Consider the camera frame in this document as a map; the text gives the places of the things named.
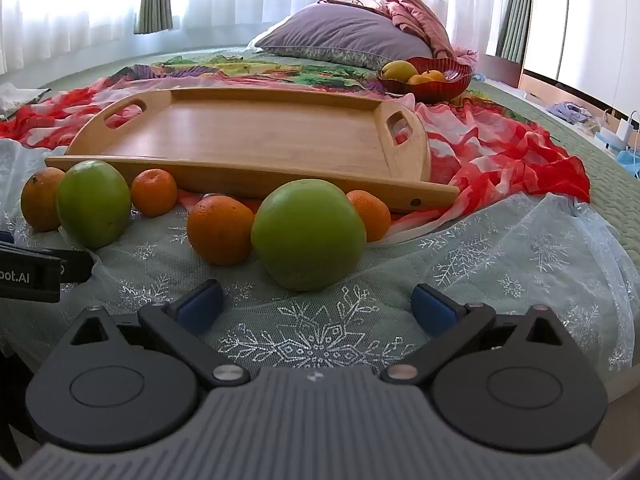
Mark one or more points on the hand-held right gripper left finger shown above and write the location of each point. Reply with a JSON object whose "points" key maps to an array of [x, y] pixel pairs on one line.
{"points": [[200, 306]]}

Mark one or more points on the green quilted bed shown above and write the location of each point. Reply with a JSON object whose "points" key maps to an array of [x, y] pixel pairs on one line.
{"points": [[600, 175]]}

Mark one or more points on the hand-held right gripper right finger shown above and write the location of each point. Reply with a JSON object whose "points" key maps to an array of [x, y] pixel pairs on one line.
{"points": [[432, 310]]}

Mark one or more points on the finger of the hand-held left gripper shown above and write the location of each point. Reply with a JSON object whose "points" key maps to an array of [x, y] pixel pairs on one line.
{"points": [[77, 265]]}

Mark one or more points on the red ribbed bowl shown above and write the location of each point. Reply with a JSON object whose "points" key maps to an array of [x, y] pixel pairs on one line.
{"points": [[435, 91]]}

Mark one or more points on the pink pillow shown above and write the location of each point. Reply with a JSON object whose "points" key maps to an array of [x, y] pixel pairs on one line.
{"points": [[410, 15]]}

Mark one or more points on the large green apple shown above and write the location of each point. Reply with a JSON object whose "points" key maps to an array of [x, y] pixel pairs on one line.
{"points": [[307, 235]]}

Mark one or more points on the blue cloth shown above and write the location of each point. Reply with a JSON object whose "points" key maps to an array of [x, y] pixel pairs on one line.
{"points": [[629, 162]]}

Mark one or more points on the small orange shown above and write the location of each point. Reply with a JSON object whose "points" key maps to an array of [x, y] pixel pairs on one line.
{"points": [[433, 76], [417, 80], [154, 192]]}

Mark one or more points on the colourful floral cloth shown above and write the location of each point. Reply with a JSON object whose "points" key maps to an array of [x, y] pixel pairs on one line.
{"points": [[240, 67]]}

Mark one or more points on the red and white scarf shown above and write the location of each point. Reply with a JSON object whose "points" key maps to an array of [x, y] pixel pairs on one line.
{"points": [[490, 155]]}

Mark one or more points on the yellow fruit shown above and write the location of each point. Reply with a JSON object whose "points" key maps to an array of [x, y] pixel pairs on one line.
{"points": [[398, 71]]}

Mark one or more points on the white snowflake lace cloth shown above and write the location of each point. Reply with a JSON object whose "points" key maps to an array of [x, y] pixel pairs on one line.
{"points": [[500, 260]]}

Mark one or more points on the wooden serving tray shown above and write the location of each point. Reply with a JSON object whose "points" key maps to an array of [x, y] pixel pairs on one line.
{"points": [[250, 130]]}

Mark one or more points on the white crumpled cloth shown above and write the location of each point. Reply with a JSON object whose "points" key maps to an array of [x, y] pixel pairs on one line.
{"points": [[20, 100]]}

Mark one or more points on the brown headboard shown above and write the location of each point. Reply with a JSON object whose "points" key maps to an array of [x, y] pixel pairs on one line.
{"points": [[500, 70]]}

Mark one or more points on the white cabinet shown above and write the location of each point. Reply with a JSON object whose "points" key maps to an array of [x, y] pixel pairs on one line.
{"points": [[590, 20]]}

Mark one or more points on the purple pillow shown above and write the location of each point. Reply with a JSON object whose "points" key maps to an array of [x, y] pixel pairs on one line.
{"points": [[345, 35]]}

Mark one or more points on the lavender cloth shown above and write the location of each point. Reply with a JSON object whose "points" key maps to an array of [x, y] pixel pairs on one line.
{"points": [[570, 112]]}

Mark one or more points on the white charger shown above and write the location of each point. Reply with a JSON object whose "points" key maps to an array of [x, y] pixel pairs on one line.
{"points": [[625, 130]]}

